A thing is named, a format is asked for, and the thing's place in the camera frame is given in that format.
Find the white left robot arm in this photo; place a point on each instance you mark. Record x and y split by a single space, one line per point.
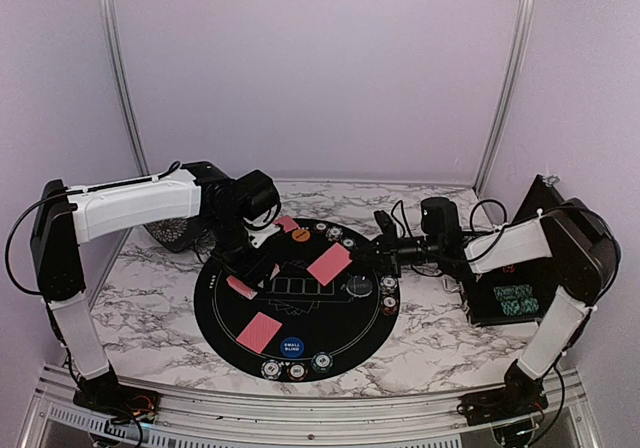
69 217

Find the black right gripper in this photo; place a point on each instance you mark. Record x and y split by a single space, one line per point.
387 251

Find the black dealer button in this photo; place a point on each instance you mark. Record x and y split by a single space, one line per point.
359 287

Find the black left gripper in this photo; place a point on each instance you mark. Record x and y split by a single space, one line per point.
254 269

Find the orange big blind button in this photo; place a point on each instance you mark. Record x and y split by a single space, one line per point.
301 235

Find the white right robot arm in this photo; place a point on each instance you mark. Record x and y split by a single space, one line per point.
578 243

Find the round black poker mat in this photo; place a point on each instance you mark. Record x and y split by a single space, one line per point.
326 318

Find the red playing card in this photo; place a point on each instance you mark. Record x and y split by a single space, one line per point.
330 264
258 333
287 223

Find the red playing card deck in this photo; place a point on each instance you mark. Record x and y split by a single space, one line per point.
241 288

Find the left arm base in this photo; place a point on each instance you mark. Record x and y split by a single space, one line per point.
124 403

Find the black floral patterned pouch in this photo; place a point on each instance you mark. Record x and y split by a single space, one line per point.
172 234

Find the black poker chip case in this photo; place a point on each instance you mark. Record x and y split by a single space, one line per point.
523 292

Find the blue small blind button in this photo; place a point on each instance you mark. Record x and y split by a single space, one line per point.
292 347

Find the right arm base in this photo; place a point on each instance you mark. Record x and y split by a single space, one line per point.
514 412

